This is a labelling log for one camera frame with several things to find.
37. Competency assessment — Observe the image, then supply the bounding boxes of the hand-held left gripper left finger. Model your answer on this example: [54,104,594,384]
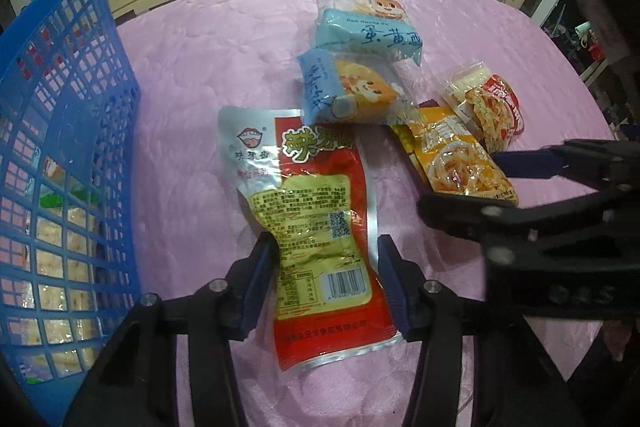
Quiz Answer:
[65,234,278,427]

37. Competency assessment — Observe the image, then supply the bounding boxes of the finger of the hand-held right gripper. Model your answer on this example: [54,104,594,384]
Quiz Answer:
[417,192,538,248]
[495,139,640,188]

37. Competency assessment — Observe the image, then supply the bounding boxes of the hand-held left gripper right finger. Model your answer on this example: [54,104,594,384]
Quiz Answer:
[377,234,576,427]

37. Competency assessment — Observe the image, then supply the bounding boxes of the yellow noodle snack packet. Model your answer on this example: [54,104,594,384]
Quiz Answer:
[391,107,518,208]

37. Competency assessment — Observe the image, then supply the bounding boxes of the red noodle snack packet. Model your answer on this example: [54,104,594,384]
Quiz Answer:
[439,63,527,154]

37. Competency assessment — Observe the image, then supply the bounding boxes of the silver red yellow snack packet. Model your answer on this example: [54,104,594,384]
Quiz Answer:
[216,105,401,375]

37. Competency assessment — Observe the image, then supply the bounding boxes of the light blue pastry packet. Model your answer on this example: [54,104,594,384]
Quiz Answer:
[297,48,426,126]
[314,0,425,65]

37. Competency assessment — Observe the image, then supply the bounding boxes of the clear cracker packet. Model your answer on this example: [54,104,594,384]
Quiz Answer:
[25,202,101,373]

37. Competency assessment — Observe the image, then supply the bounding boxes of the blue plastic basket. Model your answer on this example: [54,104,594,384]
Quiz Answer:
[0,0,143,410]

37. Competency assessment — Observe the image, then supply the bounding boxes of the pink tablecloth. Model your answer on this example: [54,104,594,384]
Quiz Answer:
[107,0,631,427]

